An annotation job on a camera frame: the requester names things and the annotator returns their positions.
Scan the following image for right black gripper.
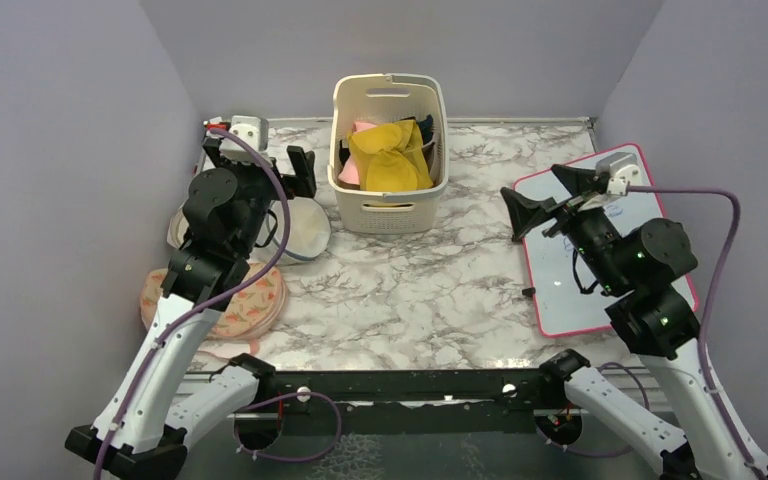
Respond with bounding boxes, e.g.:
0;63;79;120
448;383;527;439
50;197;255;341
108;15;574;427
500;163;628;292

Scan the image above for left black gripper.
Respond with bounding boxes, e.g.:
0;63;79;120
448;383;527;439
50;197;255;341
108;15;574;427
207;139;314;255

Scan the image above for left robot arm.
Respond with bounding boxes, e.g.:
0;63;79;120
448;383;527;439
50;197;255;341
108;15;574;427
65;128;317;479

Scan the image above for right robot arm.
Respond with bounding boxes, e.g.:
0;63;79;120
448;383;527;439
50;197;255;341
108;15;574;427
500;165;768;479

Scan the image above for cream laundry basket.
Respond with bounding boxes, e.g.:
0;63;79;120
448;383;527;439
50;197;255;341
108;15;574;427
328;73;449;234

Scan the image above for floral pink laundry bag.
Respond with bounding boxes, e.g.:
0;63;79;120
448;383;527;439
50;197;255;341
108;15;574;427
139;267;288;341

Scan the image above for pink garment in basket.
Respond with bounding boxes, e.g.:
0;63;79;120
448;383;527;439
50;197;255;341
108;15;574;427
338;121;376;188

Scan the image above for yellow garment in basket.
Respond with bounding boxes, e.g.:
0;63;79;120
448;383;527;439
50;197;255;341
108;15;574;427
347;119;434;193

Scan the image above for pink framed whiteboard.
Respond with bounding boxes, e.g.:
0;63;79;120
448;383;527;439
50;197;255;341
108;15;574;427
503;143;699;338

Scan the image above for dark garment in basket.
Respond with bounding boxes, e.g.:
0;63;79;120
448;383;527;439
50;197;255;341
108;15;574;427
417;114;436;165

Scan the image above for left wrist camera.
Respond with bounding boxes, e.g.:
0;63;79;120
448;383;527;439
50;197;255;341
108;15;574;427
219;115;269;165

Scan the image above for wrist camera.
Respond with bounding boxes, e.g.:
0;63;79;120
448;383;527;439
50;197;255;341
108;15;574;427
219;115;269;165
594;152;643;196

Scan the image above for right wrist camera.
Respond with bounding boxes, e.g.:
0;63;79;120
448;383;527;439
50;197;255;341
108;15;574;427
594;152;643;196

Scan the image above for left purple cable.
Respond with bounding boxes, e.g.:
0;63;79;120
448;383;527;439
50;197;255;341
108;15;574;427
92;127;344;480

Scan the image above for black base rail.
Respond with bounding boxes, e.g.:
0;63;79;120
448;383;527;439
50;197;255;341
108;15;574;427
226;368;572;436

